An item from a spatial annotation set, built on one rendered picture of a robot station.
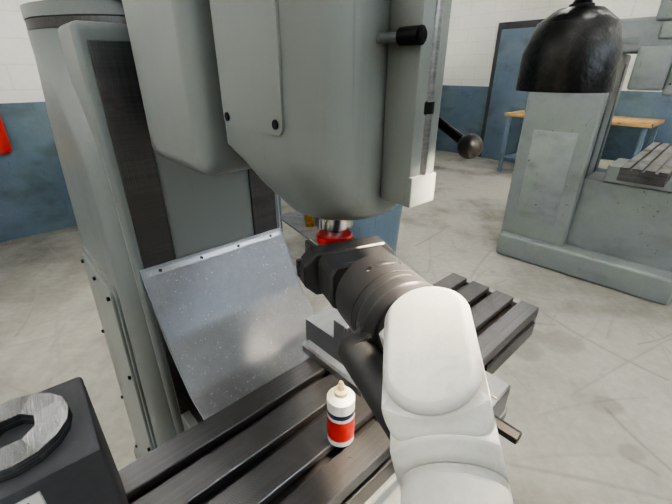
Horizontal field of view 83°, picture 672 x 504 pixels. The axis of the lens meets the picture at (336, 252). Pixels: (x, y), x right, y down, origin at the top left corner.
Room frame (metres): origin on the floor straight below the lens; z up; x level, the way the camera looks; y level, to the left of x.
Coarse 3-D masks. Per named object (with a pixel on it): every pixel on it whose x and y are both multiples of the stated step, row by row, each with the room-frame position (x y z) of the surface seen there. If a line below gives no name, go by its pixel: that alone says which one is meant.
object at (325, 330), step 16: (320, 320) 0.59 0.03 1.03; (336, 320) 0.53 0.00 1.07; (320, 336) 0.56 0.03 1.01; (336, 336) 0.53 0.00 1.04; (304, 352) 0.58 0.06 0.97; (320, 352) 0.56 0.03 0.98; (336, 352) 0.53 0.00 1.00; (336, 368) 0.52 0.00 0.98; (352, 384) 0.48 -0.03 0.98; (496, 384) 0.42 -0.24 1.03; (496, 400) 0.40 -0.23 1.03
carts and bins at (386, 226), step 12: (288, 216) 3.10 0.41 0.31; (300, 216) 3.10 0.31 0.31; (384, 216) 2.53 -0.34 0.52; (396, 216) 2.59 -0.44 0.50; (300, 228) 2.82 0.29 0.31; (312, 228) 2.82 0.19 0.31; (360, 228) 2.55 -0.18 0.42; (372, 228) 2.53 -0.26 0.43; (384, 228) 2.54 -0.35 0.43; (396, 228) 2.61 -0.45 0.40; (384, 240) 2.55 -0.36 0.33; (396, 240) 2.65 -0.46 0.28
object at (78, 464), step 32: (64, 384) 0.31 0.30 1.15; (0, 416) 0.25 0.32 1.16; (32, 416) 0.26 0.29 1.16; (64, 416) 0.25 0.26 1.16; (96, 416) 0.31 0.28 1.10; (0, 448) 0.22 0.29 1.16; (32, 448) 0.22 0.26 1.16; (64, 448) 0.23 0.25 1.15; (96, 448) 0.23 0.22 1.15; (0, 480) 0.20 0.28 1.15; (32, 480) 0.20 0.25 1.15; (64, 480) 0.21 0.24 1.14; (96, 480) 0.22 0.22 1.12
